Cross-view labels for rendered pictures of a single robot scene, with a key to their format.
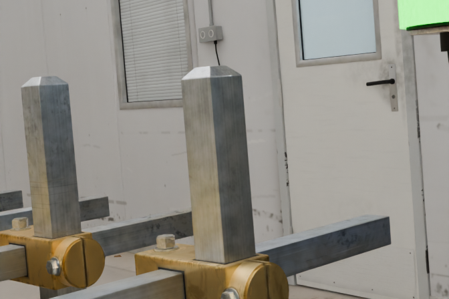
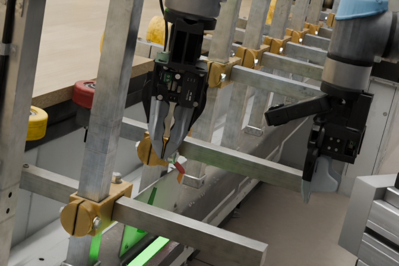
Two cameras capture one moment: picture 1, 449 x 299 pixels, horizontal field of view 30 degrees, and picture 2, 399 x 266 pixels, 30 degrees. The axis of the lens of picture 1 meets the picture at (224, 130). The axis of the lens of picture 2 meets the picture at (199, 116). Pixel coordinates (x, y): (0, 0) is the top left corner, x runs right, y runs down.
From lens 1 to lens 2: 1.28 m
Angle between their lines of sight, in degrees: 60
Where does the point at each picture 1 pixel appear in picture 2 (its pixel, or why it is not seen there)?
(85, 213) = not seen: hidden behind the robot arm
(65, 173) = (256, 22)
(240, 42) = not seen: outside the picture
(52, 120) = not seen: outside the picture
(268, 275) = (211, 68)
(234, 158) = (224, 22)
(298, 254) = (271, 83)
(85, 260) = (244, 59)
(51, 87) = not seen: outside the picture
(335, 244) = (297, 91)
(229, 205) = (216, 38)
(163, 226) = (315, 71)
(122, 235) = (291, 65)
